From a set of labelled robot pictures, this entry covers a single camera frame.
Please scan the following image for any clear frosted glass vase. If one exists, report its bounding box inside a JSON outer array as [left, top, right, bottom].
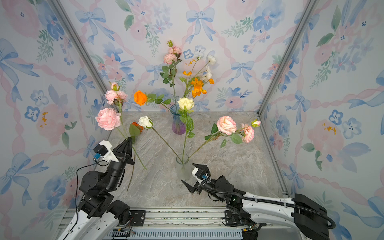
[[176, 154, 191, 181]]

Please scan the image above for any white rosebud stem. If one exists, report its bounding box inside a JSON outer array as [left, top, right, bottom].
[[139, 116, 183, 162]]

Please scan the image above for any blue purple glass vase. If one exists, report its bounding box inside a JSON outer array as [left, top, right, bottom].
[[170, 104, 186, 135]]

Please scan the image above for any large orange ranunculus stem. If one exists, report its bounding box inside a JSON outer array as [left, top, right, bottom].
[[134, 91, 175, 112]]

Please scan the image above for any cream rose flower stem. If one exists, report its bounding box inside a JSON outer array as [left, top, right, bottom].
[[178, 98, 195, 164]]

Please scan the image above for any pink orange bud stem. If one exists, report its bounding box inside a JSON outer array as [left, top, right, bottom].
[[179, 77, 215, 99]]

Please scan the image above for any orange poppy flower stem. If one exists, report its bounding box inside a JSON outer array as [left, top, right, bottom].
[[179, 71, 208, 99]]

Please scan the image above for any pink rose flower stem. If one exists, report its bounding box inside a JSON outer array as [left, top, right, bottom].
[[161, 40, 182, 104]]

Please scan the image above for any white flower stem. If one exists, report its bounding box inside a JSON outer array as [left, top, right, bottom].
[[182, 55, 217, 89]]

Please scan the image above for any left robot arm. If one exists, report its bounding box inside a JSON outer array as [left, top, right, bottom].
[[59, 137, 135, 240]]

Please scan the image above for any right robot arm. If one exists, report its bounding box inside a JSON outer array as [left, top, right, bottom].
[[182, 164, 337, 240]]

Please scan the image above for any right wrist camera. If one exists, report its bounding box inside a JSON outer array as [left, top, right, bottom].
[[192, 167, 211, 184]]

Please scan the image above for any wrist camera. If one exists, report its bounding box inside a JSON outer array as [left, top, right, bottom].
[[192, 167, 211, 184], [93, 140, 119, 163]]

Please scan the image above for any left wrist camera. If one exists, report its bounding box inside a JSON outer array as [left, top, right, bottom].
[[93, 140, 119, 163]]

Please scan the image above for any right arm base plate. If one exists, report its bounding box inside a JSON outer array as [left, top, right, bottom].
[[224, 209, 267, 228]]

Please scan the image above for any aluminium front rail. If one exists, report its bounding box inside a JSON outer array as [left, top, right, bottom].
[[53, 206, 301, 240]]

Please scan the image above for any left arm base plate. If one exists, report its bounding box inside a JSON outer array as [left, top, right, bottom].
[[119, 210, 147, 227]]

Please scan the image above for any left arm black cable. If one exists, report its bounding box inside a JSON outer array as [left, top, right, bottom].
[[61, 158, 110, 240]]

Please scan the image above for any left corner aluminium post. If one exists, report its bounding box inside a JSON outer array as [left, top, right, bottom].
[[48, 0, 109, 94]]

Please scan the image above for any corner aluminium post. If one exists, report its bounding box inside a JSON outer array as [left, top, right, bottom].
[[257, 0, 319, 116], [48, 0, 109, 94]]

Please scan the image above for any right corner aluminium post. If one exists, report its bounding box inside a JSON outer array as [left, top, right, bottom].
[[257, 0, 319, 116]]

